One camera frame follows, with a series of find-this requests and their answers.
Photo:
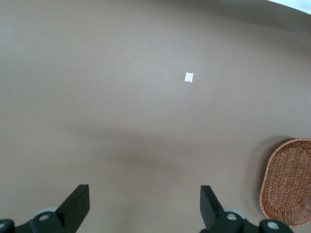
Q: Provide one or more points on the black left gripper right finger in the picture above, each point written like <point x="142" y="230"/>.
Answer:
<point x="212" y="211"/>

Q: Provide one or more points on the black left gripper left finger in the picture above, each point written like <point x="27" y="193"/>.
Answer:
<point x="73" y="208"/>

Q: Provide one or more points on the brown oval wicker basket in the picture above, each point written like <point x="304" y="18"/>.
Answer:
<point x="286" y="184"/>

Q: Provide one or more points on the brown table cover sheet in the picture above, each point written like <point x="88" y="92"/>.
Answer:
<point x="121" y="97"/>

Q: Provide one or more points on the small square tape patch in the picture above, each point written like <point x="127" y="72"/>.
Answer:
<point x="188" y="77"/>

